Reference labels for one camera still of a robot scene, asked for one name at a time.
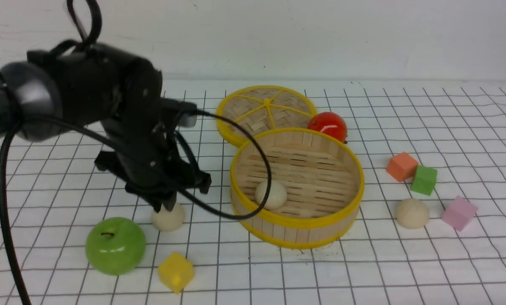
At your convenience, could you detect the pink cube block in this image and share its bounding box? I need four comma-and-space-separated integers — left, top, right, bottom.
441, 196, 478, 232

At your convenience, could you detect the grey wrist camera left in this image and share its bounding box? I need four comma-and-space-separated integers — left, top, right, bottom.
160, 98, 197, 128

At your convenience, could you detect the bamboo steamer lid yellow rim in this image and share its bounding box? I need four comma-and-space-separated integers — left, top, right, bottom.
216, 85, 318, 136

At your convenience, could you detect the black cable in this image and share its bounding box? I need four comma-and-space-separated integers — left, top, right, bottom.
0, 0, 273, 305

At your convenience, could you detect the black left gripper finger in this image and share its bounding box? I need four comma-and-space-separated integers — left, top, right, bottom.
153, 191, 177, 213

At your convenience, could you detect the bamboo steamer tray yellow rim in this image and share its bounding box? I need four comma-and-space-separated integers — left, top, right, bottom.
241, 128, 365, 249

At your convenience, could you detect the green cube block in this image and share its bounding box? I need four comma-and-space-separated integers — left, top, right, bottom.
410, 165, 437, 196

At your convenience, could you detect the yellow cube block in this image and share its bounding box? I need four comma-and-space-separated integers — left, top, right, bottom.
158, 252, 195, 294

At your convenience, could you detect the beige bun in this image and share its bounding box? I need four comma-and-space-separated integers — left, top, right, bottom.
255, 180, 288, 210
151, 202, 185, 232
395, 198, 430, 230

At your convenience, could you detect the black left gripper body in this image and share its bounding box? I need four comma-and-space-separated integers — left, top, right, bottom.
27, 42, 211, 207

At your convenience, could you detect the orange cube block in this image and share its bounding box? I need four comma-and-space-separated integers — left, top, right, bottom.
386, 151, 419, 182

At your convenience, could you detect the green apple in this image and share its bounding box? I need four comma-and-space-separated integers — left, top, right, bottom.
85, 217, 147, 276

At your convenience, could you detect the red tomato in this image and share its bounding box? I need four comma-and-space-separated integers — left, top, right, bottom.
307, 112, 348, 144

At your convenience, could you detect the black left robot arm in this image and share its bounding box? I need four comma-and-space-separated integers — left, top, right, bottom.
0, 41, 211, 212

